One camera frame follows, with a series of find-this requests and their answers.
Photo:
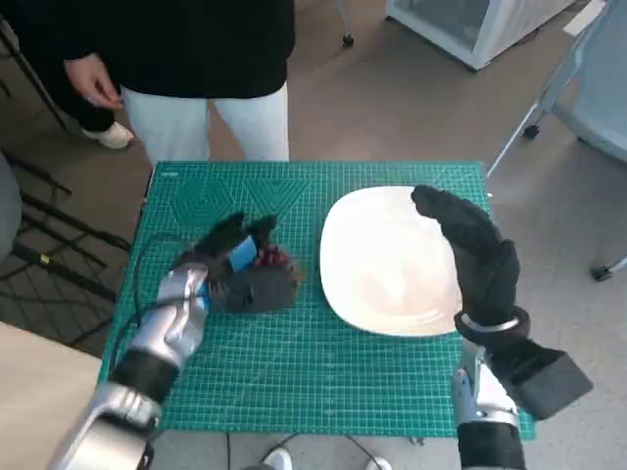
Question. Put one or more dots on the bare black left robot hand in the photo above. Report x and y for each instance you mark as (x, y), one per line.
(225, 245)

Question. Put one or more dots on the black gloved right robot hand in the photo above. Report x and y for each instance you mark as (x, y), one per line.
(485, 264)

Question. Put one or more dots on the red toy grape bunch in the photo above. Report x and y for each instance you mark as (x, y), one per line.
(281, 259)

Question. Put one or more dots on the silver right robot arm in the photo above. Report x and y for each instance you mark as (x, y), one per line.
(490, 431)

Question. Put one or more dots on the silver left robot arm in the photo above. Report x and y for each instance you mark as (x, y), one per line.
(161, 338)

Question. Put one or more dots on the white square plate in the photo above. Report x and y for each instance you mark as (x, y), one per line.
(387, 264)

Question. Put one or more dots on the green cutting mat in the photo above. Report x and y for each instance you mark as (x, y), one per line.
(303, 372)

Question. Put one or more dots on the person's white shoe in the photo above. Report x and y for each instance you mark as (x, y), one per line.
(110, 137)

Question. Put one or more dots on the black metal rack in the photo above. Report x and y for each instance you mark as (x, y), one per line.
(59, 264)

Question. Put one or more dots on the person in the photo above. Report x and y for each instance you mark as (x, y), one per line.
(196, 49)

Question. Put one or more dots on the light blue chair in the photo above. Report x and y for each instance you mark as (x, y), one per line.
(597, 98)

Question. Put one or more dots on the person's hand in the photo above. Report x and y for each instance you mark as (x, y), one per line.
(90, 80)

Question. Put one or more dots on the grey round seat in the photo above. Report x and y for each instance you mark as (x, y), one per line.
(9, 215)

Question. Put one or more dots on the white foot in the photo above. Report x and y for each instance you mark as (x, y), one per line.
(378, 464)
(278, 460)

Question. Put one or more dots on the light wooden desk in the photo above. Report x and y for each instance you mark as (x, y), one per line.
(39, 391)

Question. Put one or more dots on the office chair base with castors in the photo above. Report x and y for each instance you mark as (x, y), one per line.
(348, 40)

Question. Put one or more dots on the white mesh cabinet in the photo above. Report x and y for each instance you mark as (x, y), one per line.
(470, 24)

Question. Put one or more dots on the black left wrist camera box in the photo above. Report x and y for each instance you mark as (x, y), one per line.
(264, 291)

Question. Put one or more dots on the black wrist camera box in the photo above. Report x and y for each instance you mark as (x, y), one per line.
(264, 291)
(548, 382)

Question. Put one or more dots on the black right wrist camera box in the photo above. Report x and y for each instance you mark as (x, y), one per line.
(548, 382)

